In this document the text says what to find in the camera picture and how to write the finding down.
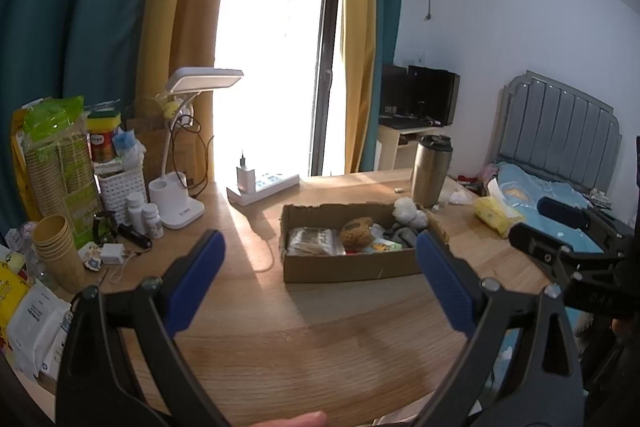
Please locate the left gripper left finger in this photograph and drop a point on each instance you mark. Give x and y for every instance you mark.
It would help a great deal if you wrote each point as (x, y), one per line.
(97, 385)

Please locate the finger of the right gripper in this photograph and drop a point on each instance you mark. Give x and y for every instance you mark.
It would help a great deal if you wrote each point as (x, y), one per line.
(575, 214)
(550, 251)

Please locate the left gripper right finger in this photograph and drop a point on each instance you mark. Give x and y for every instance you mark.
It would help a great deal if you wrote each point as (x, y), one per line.
(543, 383)

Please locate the person's thumb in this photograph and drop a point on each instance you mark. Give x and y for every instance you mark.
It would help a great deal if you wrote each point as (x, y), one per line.
(311, 419)

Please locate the yellow tissue pack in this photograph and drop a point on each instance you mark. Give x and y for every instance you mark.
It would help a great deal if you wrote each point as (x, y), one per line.
(493, 210)

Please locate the steel travel tumbler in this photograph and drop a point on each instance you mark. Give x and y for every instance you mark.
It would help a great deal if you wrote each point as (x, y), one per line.
(431, 165)

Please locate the stack of paper cups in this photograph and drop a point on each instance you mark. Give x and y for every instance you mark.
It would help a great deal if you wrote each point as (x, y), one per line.
(54, 243)

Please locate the white pill bottle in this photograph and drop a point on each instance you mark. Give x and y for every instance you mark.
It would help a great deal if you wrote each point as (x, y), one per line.
(135, 202)
(152, 222)

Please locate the cartoon tissue packet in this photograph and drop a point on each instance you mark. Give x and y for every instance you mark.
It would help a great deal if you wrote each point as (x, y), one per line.
(381, 245)

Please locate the black monitor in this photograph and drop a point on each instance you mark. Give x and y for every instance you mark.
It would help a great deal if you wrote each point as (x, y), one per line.
(416, 96)

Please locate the white plastic basket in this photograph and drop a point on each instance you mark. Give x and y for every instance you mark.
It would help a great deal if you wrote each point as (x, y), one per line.
(115, 189)

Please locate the white desk lamp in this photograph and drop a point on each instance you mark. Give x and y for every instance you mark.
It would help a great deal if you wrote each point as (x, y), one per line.
(172, 192)

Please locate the brown plush toy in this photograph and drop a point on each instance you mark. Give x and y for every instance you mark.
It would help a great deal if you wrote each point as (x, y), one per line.
(356, 234)

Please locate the brown cardboard box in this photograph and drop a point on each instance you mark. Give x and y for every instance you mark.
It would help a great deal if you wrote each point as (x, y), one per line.
(342, 268)

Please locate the bagged cotton swabs pack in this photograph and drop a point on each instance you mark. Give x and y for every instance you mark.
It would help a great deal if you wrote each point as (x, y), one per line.
(314, 242)

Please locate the white power strip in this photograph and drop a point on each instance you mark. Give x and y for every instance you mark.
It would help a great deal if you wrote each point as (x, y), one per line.
(266, 186)

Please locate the white charger with cable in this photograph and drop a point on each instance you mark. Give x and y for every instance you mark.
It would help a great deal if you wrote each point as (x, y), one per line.
(245, 177)

